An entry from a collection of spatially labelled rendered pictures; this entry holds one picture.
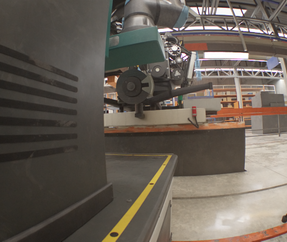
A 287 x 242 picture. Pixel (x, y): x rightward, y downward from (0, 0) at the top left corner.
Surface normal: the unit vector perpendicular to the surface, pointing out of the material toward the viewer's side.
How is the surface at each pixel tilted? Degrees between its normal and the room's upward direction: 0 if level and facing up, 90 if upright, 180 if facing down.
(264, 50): 90
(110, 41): 90
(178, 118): 90
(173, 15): 135
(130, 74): 104
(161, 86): 90
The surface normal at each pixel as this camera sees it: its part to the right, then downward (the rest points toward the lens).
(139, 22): 0.04, -0.36
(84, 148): 0.96, -0.05
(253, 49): -0.22, -0.04
